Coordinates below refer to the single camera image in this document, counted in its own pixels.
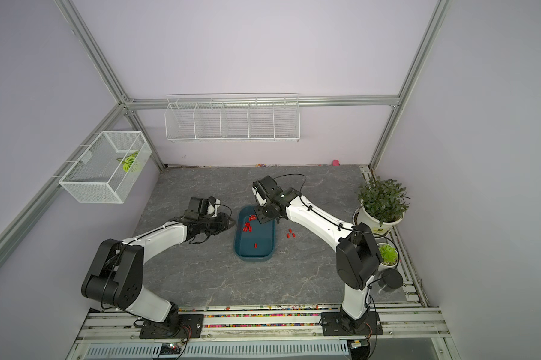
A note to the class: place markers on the white wire wall shelf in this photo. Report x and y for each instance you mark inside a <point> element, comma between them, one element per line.
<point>232,117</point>

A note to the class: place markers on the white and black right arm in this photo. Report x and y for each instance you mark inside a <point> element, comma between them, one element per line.
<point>358,255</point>

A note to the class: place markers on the green circuit board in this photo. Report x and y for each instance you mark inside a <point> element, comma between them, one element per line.
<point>170,349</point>

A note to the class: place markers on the green potted plant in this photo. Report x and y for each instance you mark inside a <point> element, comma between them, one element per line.
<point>384,200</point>

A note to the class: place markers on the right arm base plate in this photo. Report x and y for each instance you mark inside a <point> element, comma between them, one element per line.
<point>341,324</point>

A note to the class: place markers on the white mesh wall basket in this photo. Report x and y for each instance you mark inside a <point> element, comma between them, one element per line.
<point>96,177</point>

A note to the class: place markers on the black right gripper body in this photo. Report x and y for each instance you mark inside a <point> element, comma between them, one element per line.
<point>263,212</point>

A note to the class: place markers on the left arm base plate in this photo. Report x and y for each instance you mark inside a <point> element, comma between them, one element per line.
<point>181,326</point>

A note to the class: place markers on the white plant pot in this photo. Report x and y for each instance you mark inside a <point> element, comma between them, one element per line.
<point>377,227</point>

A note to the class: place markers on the small green plant pot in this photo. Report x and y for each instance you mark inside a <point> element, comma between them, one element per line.
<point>389,255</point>

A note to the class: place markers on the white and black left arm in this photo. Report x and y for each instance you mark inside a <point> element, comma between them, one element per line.
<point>115,276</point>

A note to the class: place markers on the white ventilation grille strip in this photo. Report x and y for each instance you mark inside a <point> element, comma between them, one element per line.
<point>224,350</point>

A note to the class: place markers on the aluminium rail bed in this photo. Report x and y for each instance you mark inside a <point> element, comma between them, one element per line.
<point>300,322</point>

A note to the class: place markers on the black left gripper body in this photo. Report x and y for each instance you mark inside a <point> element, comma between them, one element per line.
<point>213,225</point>

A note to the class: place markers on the green item in basket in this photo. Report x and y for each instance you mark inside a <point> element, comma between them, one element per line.
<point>130,164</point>

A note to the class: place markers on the black cylinder cup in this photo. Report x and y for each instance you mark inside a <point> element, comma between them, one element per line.
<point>390,280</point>

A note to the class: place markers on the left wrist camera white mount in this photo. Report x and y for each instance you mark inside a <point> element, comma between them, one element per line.
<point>200,208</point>

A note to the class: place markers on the teal plastic storage box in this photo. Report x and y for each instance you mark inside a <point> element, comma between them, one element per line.
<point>262,234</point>

